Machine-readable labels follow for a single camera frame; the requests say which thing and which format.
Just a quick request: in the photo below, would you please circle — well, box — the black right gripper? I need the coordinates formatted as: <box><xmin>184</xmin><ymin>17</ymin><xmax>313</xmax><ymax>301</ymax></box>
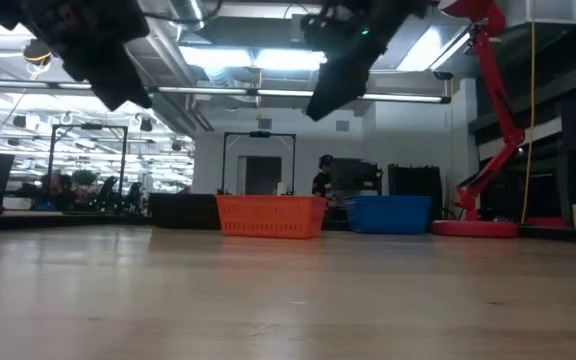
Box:
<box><xmin>304</xmin><ymin>0</ymin><xmax>429</xmax><ymax>123</ymax></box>

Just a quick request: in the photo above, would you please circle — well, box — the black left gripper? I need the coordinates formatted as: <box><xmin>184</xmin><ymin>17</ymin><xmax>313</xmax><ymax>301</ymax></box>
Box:
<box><xmin>17</xmin><ymin>0</ymin><xmax>153</xmax><ymax>113</ymax></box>

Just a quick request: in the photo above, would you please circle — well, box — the blue plastic basket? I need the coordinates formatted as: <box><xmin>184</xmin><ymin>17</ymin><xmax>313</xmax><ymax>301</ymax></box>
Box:
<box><xmin>344</xmin><ymin>194</ymin><xmax>433</xmax><ymax>235</ymax></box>

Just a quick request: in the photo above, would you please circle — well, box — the dark equipment rack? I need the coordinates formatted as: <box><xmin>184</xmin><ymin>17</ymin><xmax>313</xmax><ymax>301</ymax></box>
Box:
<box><xmin>331</xmin><ymin>157</ymin><xmax>385</xmax><ymax>197</ymax></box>

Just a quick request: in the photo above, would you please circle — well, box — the long ceiling light fixture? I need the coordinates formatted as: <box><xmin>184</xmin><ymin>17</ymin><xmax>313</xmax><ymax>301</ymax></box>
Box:
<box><xmin>146</xmin><ymin>85</ymin><xmax>453</xmax><ymax>105</ymax></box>

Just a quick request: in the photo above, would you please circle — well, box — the person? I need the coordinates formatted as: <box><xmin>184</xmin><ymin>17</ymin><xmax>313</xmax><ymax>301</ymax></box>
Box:
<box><xmin>310</xmin><ymin>153</ymin><xmax>338</xmax><ymax>200</ymax></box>

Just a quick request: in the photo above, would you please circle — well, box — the green potted plant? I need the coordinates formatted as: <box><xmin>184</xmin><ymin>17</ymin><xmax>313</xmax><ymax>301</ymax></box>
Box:
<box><xmin>70</xmin><ymin>169</ymin><xmax>99</xmax><ymax>188</ymax></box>

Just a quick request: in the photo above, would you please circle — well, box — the black cabinet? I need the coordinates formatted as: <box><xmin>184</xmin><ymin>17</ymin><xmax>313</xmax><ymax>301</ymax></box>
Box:
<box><xmin>387</xmin><ymin>163</ymin><xmax>444</xmax><ymax>222</ymax></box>

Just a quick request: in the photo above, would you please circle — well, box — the red flat tray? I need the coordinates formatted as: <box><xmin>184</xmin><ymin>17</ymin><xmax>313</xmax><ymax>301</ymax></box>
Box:
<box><xmin>526</xmin><ymin>216</ymin><xmax>567</xmax><ymax>230</ymax></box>

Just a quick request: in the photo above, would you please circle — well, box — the black frame stand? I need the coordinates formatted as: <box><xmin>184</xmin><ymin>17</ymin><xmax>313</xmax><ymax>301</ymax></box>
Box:
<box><xmin>46</xmin><ymin>122</ymin><xmax>130</xmax><ymax>202</ymax></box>
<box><xmin>221</xmin><ymin>130</ymin><xmax>298</xmax><ymax>197</ymax></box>

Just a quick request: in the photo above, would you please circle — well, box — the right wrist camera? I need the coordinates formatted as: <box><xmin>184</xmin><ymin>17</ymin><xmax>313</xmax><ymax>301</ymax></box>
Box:
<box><xmin>299</xmin><ymin>11</ymin><xmax>352</xmax><ymax>52</ymax></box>

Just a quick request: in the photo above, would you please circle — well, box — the silver ventilation duct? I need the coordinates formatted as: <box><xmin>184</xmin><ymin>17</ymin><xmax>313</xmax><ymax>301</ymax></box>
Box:
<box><xmin>169</xmin><ymin>0</ymin><xmax>209</xmax><ymax>32</ymax></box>

